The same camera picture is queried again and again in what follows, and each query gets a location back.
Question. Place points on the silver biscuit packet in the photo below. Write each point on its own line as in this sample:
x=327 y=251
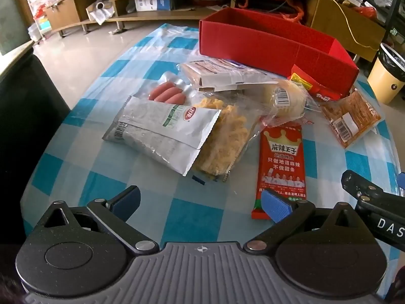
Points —
x=221 y=76

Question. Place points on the white and blue box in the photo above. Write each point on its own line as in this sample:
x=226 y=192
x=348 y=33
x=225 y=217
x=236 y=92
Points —
x=155 y=2

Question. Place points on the silver snack pouch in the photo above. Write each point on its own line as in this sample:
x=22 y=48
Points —
x=158 y=126

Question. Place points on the open cardboard box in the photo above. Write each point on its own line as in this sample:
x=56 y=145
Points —
x=99 y=12

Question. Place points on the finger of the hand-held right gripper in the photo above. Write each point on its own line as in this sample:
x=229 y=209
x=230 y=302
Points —
x=357 y=183

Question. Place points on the small red snack packet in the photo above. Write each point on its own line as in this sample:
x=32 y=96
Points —
x=316 y=89

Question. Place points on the clear bag of yellow twists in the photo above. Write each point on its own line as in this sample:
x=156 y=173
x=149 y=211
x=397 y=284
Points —
x=224 y=133

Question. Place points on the yellow trash bin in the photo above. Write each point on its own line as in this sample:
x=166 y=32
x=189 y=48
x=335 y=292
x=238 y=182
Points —
x=386 y=82

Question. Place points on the plastic storage rack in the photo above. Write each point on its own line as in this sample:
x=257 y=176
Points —
x=41 y=25

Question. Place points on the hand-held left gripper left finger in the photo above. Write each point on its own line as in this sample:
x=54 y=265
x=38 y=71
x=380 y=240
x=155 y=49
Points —
x=126 y=200

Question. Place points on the long red snack packet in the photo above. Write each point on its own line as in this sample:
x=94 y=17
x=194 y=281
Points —
x=281 y=158

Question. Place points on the vacuum-packed sausage packet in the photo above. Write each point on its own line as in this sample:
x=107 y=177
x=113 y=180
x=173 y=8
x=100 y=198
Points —
x=166 y=95

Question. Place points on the dark furniture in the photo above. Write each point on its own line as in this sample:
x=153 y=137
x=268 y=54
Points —
x=31 y=117

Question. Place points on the black storage shelf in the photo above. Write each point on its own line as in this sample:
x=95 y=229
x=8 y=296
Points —
x=389 y=0

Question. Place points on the round bread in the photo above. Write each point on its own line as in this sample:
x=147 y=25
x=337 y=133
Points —
x=284 y=101

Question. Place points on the red plastic bag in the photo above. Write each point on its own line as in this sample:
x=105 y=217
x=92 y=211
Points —
x=367 y=12

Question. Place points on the red cardboard box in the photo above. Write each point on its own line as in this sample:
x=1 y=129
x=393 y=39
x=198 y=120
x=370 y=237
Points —
x=253 y=44

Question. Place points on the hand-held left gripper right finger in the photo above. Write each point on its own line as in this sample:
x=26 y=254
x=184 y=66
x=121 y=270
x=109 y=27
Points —
x=276 y=206

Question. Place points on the wooden television stand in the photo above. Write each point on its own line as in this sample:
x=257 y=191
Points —
x=335 y=22

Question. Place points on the orange plastic bag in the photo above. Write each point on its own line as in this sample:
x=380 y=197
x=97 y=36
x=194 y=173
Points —
x=292 y=10

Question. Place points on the glass door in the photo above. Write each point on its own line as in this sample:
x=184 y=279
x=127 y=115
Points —
x=11 y=15

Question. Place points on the blue checked tablecloth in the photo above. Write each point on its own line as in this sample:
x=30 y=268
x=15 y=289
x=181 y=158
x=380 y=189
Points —
x=196 y=205

